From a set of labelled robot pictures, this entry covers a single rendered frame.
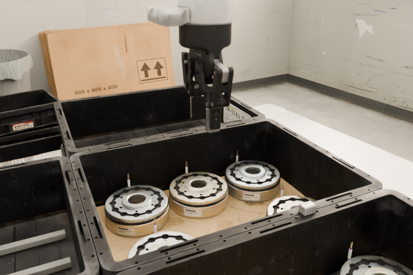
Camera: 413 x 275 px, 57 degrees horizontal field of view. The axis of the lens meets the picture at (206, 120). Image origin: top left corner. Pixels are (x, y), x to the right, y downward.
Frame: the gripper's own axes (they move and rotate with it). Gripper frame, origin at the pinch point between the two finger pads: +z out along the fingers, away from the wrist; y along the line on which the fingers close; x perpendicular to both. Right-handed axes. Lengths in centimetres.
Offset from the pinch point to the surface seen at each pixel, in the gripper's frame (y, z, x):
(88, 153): 9.7, 7.6, 16.9
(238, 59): 298, 62, -170
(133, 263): -18.4, 7.7, 16.3
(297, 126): 50, 30, -58
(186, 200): -0.2, 14.3, 3.3
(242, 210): -2.3, 17.5, -6.1
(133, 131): 39.5, 17.4, 2.7
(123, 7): 281, 5, -49
